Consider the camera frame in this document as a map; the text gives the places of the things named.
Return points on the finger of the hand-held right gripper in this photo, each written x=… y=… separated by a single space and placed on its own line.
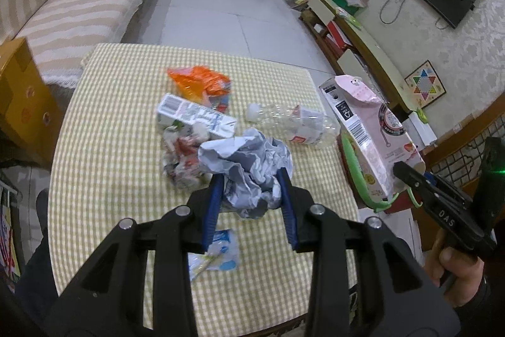
x=412 y=177

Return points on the wooden side table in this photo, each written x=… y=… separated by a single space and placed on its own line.
x=19 y=96

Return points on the person's right hand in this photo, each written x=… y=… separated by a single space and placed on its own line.
x=461 y=272

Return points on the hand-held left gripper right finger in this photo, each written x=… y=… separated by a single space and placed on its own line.
x=287 y=210

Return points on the red white wrapper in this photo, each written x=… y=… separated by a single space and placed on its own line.
x=181 y=159

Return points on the star checkers board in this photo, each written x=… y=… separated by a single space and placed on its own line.
x=425 y=83

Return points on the flat green packet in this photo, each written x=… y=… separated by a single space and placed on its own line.
x=349 y=18

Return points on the clear plastic bottle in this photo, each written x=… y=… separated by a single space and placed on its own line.
x=303 y=123

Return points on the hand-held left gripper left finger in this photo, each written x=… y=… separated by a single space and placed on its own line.
x=213 y=214

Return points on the grey paper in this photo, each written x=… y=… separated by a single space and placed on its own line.
x=244 y=167

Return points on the orange snack wrapper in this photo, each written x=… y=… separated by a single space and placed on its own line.
x=201 y=82

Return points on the large red green-rimmed bin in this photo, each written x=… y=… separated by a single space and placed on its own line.
x=349 y=163

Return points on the red boxes in cabinet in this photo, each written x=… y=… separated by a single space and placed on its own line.
x=337 y=35

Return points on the white blue carton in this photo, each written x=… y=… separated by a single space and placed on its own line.
x=193 y=116

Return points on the wooden television cabinet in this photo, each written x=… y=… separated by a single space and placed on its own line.
x=367 y=41

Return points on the white cardboard box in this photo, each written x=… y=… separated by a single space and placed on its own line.
x=422 y=129

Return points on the checked tablecloth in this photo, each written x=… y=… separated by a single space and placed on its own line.
x=118 y=147

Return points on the blue white plastic wrapper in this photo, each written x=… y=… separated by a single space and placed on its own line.
x=223 y=254

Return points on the striped covered sofa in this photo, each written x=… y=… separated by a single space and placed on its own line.
x=79 y=5

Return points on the pink carton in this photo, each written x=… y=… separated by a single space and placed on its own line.
x=367 y=131

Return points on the small green packet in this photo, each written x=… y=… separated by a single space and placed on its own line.
x=421 y=116

